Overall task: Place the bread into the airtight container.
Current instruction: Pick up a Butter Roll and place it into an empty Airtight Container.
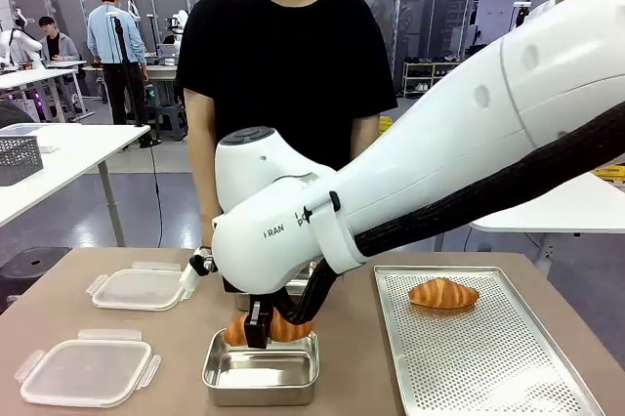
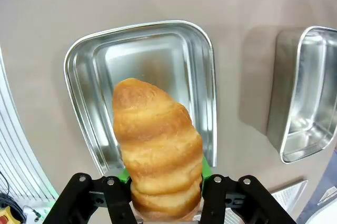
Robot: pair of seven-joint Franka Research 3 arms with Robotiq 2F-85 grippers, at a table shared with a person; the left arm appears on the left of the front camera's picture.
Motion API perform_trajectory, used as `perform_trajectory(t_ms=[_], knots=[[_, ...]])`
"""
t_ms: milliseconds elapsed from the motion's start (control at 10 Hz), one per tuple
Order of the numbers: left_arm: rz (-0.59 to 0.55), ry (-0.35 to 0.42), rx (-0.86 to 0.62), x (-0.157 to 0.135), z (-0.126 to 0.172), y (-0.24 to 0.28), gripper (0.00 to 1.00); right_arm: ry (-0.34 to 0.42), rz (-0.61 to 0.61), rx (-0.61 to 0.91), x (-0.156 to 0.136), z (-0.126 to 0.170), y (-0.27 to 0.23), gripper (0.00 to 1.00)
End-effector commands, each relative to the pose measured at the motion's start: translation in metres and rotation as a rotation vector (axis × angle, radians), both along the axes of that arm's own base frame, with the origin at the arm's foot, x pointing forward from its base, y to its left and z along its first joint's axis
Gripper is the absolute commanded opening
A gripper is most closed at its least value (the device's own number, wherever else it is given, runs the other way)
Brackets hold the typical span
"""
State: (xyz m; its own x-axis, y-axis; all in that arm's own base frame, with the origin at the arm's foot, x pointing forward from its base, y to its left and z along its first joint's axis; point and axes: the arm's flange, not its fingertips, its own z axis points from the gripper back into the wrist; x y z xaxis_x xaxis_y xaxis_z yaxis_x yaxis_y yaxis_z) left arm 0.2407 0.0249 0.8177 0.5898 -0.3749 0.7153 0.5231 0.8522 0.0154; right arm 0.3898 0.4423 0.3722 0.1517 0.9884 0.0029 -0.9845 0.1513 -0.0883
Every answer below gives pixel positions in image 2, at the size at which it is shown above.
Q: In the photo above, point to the shallow steel container lid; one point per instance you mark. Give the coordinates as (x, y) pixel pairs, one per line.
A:
(147, 71)

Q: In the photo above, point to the yellow emergency stop box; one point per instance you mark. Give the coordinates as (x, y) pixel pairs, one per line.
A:
(6, 214)

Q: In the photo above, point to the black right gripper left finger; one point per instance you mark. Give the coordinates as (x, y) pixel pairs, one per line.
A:
(81, 203)

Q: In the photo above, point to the deep steel airtight container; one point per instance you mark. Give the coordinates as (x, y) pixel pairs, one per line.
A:
(308, 97)

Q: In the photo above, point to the golden brown croissant bread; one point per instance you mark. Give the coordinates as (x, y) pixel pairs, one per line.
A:
(155, 150)

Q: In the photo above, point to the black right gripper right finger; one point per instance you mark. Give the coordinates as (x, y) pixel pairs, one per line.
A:
(237, 200)

